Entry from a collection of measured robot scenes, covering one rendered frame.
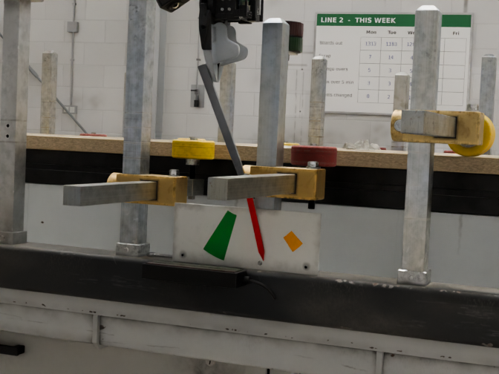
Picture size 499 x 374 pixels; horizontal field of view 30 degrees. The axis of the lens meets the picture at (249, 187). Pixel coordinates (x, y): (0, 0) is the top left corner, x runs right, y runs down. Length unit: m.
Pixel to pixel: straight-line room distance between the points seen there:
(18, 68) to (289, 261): 0.62
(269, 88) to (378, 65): 7.16
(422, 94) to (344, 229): 0.37
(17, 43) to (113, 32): 7.73
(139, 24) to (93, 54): 7.93
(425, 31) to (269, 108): 0.28
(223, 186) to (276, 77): 0.33
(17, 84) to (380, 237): 0.72
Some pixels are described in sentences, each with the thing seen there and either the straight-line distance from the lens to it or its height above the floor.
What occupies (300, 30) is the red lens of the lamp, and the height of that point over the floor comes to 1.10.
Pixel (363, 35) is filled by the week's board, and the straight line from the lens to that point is 8.73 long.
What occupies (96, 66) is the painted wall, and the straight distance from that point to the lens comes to 9.53.
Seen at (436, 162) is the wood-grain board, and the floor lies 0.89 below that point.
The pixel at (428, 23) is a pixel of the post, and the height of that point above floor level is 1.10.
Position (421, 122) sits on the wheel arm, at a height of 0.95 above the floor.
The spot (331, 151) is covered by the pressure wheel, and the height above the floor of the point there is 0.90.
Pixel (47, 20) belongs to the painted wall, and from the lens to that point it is 9.84.
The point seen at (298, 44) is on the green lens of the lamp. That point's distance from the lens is 1.57.
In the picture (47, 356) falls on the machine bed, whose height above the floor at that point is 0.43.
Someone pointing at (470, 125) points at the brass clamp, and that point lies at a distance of 1.44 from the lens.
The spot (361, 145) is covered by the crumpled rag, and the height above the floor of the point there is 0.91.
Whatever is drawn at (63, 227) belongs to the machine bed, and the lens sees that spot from 1.97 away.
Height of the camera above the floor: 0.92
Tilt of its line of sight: 3 degrees down
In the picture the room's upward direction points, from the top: 3 degrees clockwise
